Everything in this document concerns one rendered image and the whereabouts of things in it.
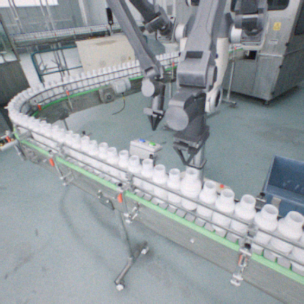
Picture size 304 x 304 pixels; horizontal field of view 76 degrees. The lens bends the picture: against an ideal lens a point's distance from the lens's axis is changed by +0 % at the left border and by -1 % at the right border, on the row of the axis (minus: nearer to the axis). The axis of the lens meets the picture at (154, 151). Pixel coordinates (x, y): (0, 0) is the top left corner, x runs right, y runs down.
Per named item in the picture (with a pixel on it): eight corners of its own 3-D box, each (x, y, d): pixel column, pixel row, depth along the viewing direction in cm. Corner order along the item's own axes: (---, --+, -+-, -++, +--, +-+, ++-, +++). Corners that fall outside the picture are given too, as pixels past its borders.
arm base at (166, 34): (171, 40, 107) (176, 17, 105) (164, 34, 100) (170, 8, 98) (157, 40, 111) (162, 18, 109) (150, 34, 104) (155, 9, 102)
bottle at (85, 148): (89, 161, 103) (80, 135, 93) (100, 161, 103) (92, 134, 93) (86, 169, 98) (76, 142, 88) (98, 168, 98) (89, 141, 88)
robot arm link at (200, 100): (210, 87, 48) (189, 85, 50) (199, 97, 43) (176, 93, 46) (207, 113, 52) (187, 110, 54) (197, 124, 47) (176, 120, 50)
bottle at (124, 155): (137, 184, 87) (132, 155, 78) (123, 187, 86) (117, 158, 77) (134, 176, 92) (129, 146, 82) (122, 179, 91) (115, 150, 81)
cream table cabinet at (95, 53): (126, 83, 545) (119, 35, 476) (138, 88, 504) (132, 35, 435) (88, 94, 493) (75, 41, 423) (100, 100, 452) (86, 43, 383)
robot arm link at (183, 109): (218, 63, 43) (182, 62, 47) (198, 76, 35) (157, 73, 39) (214, 113, 50) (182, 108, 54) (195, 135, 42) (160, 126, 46)
